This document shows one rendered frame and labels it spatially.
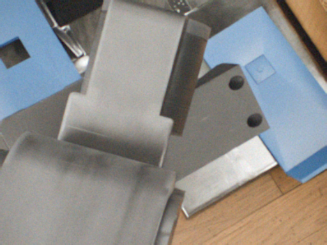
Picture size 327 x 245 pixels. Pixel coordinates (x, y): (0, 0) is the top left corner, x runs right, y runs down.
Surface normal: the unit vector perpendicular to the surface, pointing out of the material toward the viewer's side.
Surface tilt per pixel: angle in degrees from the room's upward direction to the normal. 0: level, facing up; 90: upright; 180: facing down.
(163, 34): 17
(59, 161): 35
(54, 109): 25
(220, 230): 0
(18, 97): 4
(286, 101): 0
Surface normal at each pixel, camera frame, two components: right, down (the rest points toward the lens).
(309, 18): -0.86, 0.49
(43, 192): 0.12, -0.55
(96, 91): -0.04, 0.04
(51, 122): 0.26, 0.11
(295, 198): 0.04, -0.25
